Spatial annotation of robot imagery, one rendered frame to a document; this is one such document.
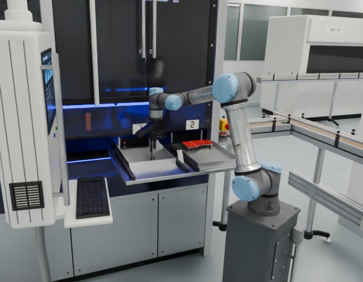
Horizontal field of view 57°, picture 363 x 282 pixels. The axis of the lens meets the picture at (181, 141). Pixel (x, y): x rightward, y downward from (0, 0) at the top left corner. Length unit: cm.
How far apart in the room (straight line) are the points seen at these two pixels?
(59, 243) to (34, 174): 88
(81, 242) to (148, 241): 43
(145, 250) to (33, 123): 133
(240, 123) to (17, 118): 84
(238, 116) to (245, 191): 31
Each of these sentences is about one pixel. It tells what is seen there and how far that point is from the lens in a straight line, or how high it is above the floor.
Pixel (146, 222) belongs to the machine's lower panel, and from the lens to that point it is 225.
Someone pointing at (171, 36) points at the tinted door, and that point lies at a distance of 197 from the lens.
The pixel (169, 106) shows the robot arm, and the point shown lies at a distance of 164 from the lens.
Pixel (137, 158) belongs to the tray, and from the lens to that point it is 189.
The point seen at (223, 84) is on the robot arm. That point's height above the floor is 137.
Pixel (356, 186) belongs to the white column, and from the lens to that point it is 316.
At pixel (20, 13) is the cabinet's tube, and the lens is 149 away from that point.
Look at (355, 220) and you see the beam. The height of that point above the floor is 47.
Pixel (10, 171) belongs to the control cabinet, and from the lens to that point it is 139.
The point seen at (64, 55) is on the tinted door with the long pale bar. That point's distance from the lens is 185.
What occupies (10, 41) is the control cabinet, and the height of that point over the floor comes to 152.
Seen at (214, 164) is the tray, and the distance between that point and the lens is 179.
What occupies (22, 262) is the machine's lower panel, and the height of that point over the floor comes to 27.
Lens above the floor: 156
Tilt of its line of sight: 18 degrees down
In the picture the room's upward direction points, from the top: 2 degrees clockwise
